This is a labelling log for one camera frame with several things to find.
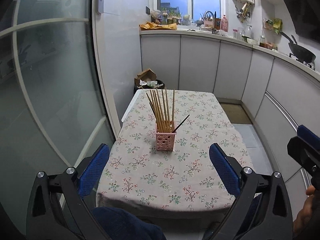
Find pink perforated utensil holder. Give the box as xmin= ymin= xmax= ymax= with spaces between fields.
xmin=155 ymin=125 xmax=176 ymax=152

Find short wooden chopstick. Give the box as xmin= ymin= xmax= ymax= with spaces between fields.
xmin=146 ymin=93 xmax=160 ymax=132
xmin=150 ymin=90 xmax=162 ymax=132
xmin=147 ymin=90 xmax=161 ymax=132

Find longest wooden chopstick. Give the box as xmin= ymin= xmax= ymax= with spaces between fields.
xmin=152 ymin=90 xmax=163 ymax=133

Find person's right hand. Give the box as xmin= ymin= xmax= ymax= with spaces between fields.
xmin=293 ymin=185 xmax=318 ymax=236

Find white base cabinets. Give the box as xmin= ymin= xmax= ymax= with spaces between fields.
xmin=140 ymin=30 xmax=319 ymax=201

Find person's blue trouser leg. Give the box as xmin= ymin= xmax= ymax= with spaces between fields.
xmin=91 ymin=207 xmax=166 ymax=240

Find floral tablecloth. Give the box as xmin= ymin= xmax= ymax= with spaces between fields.
xmin=97 ymin=90 xmax=251 ymax=214

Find olive floor mat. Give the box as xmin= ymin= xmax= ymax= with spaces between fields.
xmin=220 ymin=103 xmax=252 ymax=125

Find black wok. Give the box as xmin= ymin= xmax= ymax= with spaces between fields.
xmin=279 ymin=31 xmax=316 ymax=63

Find glass sliding door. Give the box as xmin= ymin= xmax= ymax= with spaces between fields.
xmin=0 ymin=0 xmax=118 ymax=230

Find pink detergent bottle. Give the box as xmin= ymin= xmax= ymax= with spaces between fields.
xmin=220 ymin=15 xmax=228 ymax=32

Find black trash bin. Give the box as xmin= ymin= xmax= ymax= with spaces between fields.
xmin=133 ymin=79 xmax=165 ymax=93

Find cardboard box with trash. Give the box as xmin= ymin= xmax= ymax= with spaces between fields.
xmin=135 ymin=68 xmax=158 ymax=88

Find yellow bag on counter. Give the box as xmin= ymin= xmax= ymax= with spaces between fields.
xmin=139 ymin=22 xmax=177 ymax=31

